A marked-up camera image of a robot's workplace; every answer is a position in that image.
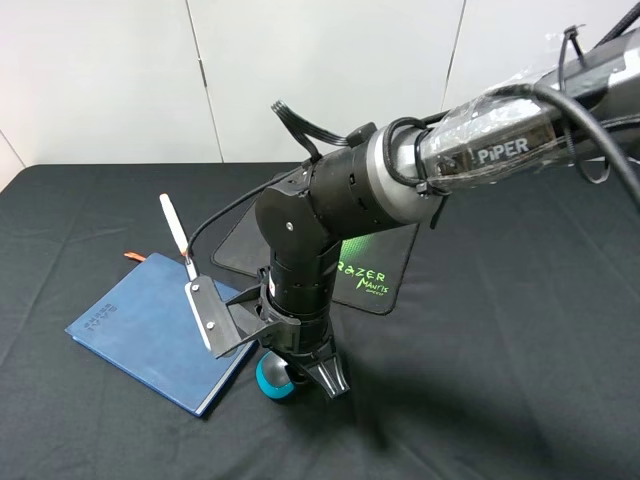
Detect right robot arm Piper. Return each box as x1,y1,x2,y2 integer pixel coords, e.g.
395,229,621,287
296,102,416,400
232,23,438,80
255,30,639,399

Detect black green Razer mouse pad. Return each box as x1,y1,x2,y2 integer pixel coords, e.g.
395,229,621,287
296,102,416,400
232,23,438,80
211,203,418,315

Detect orange ribbon bookmark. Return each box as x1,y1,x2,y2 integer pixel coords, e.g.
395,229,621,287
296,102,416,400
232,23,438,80
124,251,146,262

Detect white marker pen orange caps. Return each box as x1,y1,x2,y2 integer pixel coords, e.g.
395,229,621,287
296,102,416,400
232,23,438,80
159,193,188,256

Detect grey teal computer mouse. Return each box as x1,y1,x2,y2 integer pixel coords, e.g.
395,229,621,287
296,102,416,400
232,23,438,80
255,351,295,401

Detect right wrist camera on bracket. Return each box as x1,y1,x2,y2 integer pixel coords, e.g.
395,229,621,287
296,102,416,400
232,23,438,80
184,256,275,358

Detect black table cloth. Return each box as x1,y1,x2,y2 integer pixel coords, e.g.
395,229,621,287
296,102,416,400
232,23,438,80
1,164,639,479

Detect blue hardcover notebook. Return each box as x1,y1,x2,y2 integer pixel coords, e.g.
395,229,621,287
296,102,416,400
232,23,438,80
66,253,255,417

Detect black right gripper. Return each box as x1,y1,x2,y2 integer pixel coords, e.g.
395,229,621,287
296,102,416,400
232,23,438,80
257,294,350,399

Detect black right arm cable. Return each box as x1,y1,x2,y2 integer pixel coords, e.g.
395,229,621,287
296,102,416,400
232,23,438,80
182,169,301,266

